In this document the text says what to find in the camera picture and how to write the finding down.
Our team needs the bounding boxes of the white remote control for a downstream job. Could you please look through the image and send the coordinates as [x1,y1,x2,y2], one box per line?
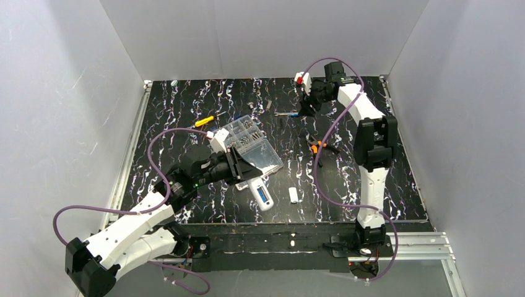
[247,178,274,211]

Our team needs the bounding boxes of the blue battery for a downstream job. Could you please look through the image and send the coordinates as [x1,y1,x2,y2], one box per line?
[258,187,271,205]

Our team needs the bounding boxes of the white battery cover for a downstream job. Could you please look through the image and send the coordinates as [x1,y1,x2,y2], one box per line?
[289,187,299,204]

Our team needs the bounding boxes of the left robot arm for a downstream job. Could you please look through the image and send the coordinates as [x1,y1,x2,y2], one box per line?
[65,145,263,296]

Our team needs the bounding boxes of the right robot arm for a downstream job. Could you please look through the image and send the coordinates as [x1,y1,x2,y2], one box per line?
[294,58,398,252]

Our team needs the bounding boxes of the blue silver wrench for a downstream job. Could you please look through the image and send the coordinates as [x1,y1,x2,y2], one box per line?
[274,112,300,118]

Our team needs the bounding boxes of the clear plastic organizer box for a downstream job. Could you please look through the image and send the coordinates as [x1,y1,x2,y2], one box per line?
[209,115,284,189]

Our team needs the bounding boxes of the orange black pliers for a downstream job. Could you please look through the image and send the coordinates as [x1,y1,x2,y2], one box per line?
[306,134,341,163]

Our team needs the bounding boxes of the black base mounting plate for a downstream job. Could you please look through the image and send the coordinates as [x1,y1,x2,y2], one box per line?
[147,221,370,273]

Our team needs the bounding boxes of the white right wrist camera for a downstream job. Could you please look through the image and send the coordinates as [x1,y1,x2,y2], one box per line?
[294,71,311,96]

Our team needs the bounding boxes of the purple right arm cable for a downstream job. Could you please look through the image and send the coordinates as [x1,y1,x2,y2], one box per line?
[302,57,399,283]

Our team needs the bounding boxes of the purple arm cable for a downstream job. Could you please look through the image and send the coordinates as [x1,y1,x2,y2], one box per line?
[52,127,212,295]
[302,57,399,283]

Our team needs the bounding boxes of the yellow handled screwdriver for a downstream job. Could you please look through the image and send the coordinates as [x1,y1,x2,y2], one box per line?
[193,111,225,127]

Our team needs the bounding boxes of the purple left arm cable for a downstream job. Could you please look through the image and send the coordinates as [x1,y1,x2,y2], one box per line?
[52,127,212,295]

